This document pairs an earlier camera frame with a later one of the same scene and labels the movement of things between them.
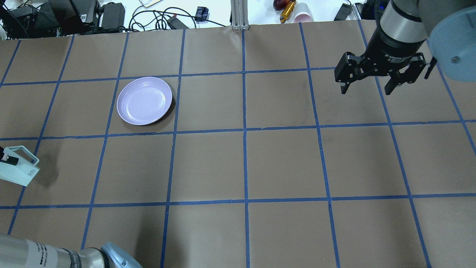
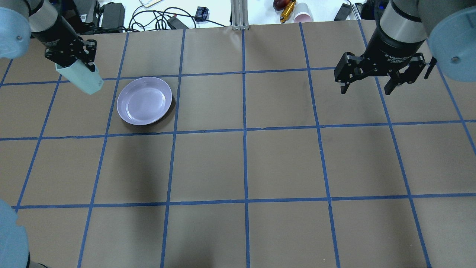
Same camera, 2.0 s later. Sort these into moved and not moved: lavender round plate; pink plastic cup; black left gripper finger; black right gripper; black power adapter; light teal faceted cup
Moved: light teal faceted cup; black left gripper finger
Not moved: black power adapter; lavender round plate; pink plastic cup; black right gripper
